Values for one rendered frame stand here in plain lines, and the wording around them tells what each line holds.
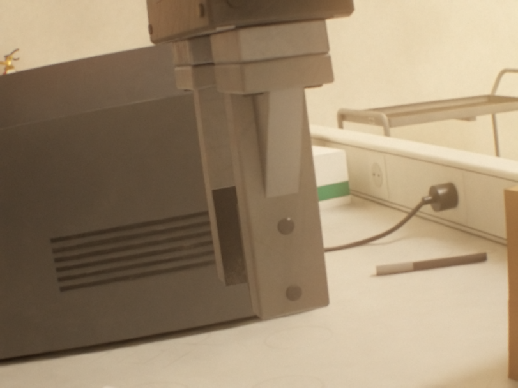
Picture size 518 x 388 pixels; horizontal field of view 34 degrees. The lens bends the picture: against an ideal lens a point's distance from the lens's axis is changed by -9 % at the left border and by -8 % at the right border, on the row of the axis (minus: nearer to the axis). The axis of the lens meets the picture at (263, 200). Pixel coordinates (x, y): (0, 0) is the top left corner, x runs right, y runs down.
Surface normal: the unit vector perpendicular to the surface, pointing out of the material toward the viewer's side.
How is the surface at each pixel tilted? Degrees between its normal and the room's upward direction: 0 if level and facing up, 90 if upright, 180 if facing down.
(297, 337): 0
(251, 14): 90
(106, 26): 90
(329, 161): 90
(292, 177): 120
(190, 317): 90
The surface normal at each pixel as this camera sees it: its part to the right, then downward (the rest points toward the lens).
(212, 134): 0.26, 0.14
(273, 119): 0.29, 0.61
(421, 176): -0.95, 0.17
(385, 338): -0.12, -0.98
